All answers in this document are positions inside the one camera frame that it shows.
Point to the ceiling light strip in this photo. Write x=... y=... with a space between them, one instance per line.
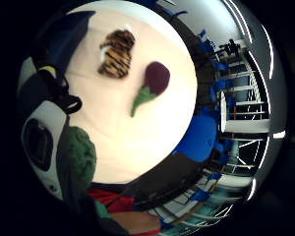
x=279 y=134
x=270 y=55

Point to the black tripod stand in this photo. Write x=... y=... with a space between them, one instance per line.
x=231 y=47

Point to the striped tiger plush toy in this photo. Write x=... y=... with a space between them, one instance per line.
x=117 y=54

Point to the purple eggplant plush toy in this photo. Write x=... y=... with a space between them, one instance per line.
x=156 y=77

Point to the white shelving rack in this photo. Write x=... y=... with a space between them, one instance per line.
x=246 y=124

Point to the the person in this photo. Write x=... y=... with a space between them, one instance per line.
x=113 y=198

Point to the green plush toy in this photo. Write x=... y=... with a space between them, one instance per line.
x=83 y=157

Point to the group of blue chairs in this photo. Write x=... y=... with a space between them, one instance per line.
x=200 y=137

